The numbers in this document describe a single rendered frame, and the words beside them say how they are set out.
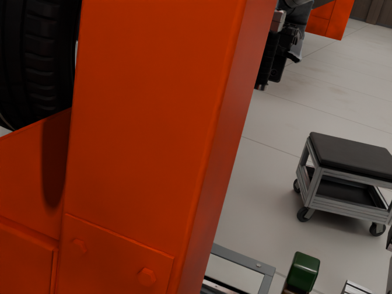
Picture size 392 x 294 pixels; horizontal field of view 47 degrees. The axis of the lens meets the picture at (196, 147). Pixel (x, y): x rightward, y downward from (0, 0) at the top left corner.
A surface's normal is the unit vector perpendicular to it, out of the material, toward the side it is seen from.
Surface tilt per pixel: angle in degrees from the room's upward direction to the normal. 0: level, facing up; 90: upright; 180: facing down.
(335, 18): 90
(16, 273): 90
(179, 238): 90
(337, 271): 0
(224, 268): 0
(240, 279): 0
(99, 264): 90
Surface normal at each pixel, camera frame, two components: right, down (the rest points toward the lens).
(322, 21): -0.34, 0.32
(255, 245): 0.20, -0.90
